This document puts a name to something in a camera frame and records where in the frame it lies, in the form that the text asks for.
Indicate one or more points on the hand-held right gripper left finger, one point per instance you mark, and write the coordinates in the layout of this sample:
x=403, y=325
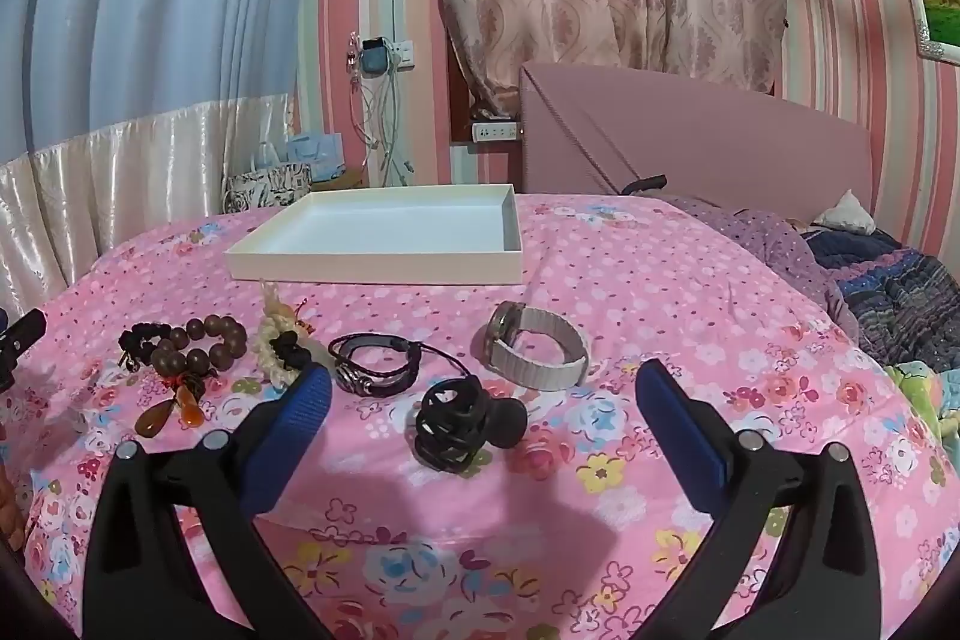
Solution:
x=292, y=437

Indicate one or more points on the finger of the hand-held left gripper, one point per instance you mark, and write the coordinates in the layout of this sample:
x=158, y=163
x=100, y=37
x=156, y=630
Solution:
x=26, y=329

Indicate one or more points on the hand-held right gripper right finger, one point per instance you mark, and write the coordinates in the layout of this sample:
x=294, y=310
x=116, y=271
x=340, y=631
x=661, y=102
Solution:
x=682, y=445

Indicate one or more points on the cream scrunchie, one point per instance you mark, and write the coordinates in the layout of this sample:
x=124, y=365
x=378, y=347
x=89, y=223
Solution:
x=271, y=329

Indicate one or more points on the black hair claw clip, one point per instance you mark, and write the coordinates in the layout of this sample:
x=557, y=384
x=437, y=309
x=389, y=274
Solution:
x=429, y=416

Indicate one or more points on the watch with white band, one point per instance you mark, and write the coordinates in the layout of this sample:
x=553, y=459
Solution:
x=525, y=359

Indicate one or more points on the white shallow tray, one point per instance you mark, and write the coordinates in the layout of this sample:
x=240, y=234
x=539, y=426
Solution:
x=390, y=227

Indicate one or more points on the person's left hand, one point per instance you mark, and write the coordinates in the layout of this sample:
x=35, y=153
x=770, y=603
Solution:
x=10, y=505

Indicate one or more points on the pink floral bedsheet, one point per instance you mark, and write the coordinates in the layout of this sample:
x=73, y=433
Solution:
x=637, y=310

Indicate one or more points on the cream satin curtain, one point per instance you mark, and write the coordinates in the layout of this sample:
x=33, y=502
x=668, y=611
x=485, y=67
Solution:
x=112, y=183

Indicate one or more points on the purple dotted blanket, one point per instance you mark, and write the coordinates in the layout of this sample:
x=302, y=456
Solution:
x=765, y=250

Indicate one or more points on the green cartoon cloth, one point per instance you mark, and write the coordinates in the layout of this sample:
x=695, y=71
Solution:
x=919, y=392

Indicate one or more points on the black white floral tote bag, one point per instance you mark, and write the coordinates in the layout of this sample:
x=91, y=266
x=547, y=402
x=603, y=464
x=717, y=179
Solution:
x=266, y=186

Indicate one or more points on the dark blue patterned quilt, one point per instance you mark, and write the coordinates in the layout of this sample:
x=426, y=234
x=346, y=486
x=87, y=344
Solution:
x=900, y=302

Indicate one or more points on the brown cardboard box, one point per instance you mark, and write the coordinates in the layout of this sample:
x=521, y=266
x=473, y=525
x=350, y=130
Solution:
x=349, y=179

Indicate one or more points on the white pillow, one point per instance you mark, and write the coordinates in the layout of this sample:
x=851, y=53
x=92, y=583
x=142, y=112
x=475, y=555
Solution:
x=847, y=212

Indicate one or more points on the light blue gift bag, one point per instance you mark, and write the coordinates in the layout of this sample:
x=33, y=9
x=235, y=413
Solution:
x=319, y=153

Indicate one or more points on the pink headboard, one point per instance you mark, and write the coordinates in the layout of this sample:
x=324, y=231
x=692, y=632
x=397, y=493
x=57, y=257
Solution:
x=712, y=145

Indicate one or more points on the white power strip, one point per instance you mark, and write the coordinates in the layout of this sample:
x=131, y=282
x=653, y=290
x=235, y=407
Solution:
x=495, y=131

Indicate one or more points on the hanging bead charm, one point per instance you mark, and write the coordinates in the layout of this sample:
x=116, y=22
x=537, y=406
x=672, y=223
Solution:
x=351, y=59

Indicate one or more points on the blue charger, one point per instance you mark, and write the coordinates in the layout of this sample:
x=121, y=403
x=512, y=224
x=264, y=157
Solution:
x=373, y=61

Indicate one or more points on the white wall socket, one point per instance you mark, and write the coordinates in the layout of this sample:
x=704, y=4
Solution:
x=405, y=57

